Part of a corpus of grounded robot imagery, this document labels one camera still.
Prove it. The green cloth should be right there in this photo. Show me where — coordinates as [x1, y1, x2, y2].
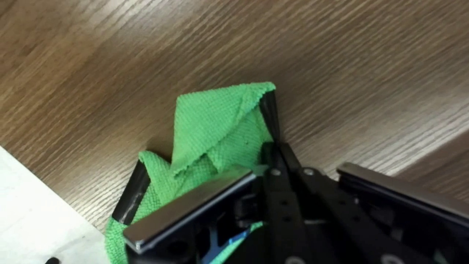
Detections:
[104, 82, 275, 264]

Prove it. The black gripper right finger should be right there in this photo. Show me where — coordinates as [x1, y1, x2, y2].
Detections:
[337, 163, 469, 229]

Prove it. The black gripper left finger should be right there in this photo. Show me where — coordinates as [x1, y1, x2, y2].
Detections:
[123, 169, 256, 254]

